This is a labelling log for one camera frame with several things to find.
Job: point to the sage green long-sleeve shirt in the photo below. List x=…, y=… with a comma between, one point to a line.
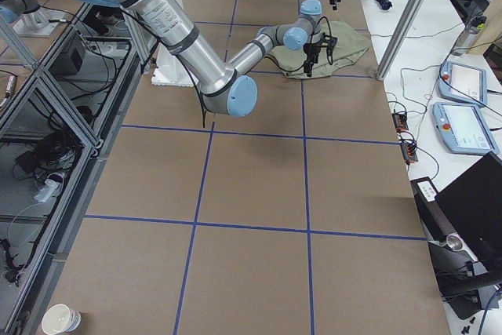
x=350, y=47

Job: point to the aluminium frame post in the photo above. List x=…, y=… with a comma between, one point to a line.
x=404, y=24

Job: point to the far teach pendant tablet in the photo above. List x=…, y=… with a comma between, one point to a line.
x=463, y=83

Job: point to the teach pendant tablet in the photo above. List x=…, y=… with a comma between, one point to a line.
x=463, y=83
x=463, y=130

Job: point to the aluminium frame rack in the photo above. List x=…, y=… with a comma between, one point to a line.
x=55, y=136

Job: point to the near teach pendant tablet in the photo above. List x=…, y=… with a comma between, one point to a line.
x=463, y=130

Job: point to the white paper cup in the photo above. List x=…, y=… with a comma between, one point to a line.
x=60, y=319

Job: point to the black laptop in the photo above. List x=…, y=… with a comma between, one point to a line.
x=470, y=207

